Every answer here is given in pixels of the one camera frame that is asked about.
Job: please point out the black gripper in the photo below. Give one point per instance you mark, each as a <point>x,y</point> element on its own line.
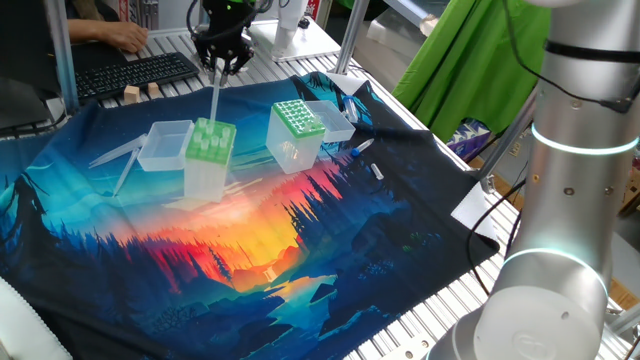
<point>225,20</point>

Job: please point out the clear box green tip rack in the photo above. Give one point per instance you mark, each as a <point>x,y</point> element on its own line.
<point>292,152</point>
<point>205,185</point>

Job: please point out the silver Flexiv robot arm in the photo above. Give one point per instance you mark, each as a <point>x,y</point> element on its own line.
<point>560,200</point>

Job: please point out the person bare forearm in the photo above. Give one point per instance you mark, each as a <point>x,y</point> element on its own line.
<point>85,31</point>

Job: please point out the person bare hand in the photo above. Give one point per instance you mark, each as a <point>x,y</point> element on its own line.
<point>124,37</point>

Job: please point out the black computer keyboard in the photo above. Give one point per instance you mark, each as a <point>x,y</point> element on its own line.
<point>135,72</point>

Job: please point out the red white sign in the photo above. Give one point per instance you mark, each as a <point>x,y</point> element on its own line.
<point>313,7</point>

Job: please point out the slim blue-capped conical tube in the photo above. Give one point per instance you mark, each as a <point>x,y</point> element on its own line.
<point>362,147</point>

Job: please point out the printed sunset landscape cloth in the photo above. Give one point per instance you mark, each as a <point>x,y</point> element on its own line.
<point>250,250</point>

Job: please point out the person dark clothed torso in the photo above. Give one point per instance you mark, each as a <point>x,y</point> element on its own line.
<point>25,50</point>

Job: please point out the bright green fabric sheet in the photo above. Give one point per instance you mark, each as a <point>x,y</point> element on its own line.
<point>460,70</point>

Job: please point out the blue patterned box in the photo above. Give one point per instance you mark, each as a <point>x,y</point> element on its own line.
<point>467,140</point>

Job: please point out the cardboard box red label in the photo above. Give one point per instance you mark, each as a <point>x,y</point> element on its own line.
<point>631,195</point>

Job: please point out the white stand with base plate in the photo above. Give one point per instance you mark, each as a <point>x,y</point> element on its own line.
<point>300,45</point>

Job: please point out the slanted aluminium frame post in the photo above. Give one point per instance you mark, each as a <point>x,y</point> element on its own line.
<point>505,145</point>

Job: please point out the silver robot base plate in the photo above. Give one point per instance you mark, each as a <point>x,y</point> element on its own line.
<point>412,350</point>

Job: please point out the aluminium frame beam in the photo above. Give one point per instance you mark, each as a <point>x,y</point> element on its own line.
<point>625,320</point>

